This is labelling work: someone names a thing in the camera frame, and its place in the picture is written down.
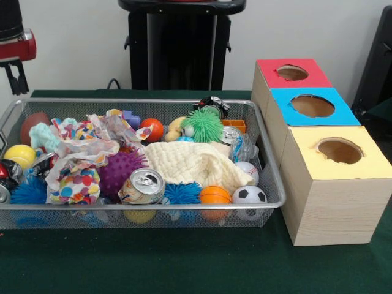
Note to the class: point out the crushed black drink can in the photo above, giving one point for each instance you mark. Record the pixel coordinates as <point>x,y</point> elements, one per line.
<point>8,180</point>

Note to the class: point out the wooden box with three holes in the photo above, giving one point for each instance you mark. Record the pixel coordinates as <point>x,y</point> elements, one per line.
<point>331,208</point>

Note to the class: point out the purple spiky ball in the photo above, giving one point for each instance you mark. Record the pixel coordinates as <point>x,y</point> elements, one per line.
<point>119,173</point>

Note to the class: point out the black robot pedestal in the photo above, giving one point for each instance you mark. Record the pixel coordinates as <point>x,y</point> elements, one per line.
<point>177,49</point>

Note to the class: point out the small red ball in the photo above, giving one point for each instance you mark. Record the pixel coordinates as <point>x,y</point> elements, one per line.
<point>152,129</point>

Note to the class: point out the crushed silver can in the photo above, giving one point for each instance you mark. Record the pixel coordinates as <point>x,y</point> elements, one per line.
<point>142,185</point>

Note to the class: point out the green fuzzy toy with eyes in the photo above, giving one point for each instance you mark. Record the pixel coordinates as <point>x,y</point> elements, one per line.
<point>202,125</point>

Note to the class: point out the blue spiky ball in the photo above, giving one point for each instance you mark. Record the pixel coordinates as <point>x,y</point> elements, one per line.
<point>27,191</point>

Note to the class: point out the clear mesh bin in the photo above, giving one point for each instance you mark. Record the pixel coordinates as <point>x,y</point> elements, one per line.
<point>275,184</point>

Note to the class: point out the small orange basketball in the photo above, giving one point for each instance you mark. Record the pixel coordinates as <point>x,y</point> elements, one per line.
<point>214,195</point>

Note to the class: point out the cream knitted cloth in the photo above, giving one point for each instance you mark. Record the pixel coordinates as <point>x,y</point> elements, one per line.
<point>196,164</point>

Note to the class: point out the black silver drink can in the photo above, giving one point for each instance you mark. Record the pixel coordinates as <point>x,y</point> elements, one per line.
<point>41,164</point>

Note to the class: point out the purple toy block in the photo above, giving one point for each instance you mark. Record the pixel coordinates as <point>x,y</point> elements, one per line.
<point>130,118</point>

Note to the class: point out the dark red ball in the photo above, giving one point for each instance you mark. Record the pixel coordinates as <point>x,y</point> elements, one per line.
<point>33,125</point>

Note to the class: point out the yellow ball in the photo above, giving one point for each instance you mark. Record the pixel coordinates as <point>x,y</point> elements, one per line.
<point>19,155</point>

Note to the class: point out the colourful patterned cloth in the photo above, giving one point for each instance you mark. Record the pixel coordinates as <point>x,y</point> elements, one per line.
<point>79,153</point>

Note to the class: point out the light teal knitted cloth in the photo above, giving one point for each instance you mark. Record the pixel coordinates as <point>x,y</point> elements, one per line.
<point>43,135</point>

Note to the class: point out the small soccer ball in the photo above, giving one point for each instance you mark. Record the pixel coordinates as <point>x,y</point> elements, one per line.
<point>248,196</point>

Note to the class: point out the black chair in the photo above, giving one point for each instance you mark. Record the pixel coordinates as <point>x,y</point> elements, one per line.
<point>380,67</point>

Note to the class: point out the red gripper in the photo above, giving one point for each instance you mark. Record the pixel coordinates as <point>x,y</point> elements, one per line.
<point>15,49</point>

